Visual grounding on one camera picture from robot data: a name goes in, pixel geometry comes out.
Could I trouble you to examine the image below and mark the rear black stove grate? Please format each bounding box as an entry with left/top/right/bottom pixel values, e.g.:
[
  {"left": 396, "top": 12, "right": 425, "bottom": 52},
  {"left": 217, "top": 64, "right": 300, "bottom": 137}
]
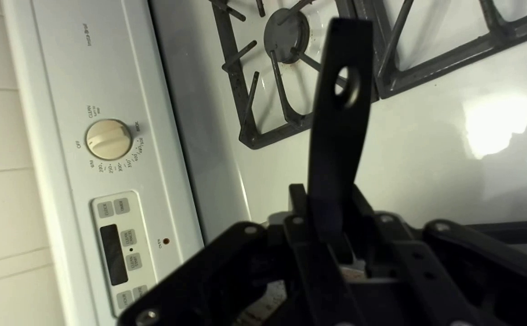
[{"left": 210, "top": 0, "right": 338, "bottom": 148}]

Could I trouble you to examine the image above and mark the white gas stove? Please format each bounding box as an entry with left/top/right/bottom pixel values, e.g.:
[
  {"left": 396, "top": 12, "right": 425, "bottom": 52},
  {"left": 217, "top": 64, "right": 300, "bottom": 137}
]
[{"left": 1, "top": 0, "right": 527, "bottom": 326}]

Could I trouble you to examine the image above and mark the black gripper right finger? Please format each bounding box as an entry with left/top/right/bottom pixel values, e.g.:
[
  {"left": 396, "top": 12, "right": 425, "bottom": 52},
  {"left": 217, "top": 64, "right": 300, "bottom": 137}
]
[{"left": 333, "top": 186, "right": 527, "bottom": 326}]

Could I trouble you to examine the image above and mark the beige stove timer dial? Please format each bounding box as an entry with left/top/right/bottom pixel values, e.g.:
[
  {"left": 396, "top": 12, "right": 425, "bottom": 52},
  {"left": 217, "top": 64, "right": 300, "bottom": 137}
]
[{"left": 85, "top": 119, "right": 133, "bottom": 160}]

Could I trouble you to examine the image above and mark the stove clock button panel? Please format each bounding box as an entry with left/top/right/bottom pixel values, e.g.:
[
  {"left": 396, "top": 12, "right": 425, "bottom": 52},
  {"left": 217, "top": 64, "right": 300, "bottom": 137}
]
[{"left": 90, "top": 191, "right": 157, "bottom": 316}]

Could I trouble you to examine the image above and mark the black stove grate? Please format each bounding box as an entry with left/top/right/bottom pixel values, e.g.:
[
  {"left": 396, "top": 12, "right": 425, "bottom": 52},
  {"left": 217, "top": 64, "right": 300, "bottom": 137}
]
[
  {"left": 354, "top": 0, "right": 527, "bottom": 97},
  {"left": 210, "top": 0, "right": 338, "bottom": 148}
]

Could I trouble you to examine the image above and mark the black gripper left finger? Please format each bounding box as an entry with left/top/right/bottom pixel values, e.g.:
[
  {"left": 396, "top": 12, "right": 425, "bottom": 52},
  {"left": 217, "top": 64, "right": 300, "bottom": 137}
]
[{"left": 117, "top": 184, "right": 360, "bottom": 326}]

